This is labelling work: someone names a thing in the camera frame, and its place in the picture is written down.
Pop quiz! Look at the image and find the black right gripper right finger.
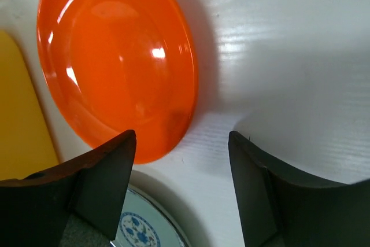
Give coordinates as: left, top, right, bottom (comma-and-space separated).
228, 131, 369, 246

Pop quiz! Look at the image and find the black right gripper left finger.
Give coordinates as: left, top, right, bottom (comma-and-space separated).
1, 130, 136, 246

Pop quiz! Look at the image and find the orange plate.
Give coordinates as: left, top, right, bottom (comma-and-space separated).
36, 0, 198, 164

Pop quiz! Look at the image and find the yellow plastic bin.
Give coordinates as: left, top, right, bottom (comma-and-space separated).
1, 31, 59, 180

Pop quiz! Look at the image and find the blue floral plate right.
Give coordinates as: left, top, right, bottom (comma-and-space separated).
59, 185, 191, 247

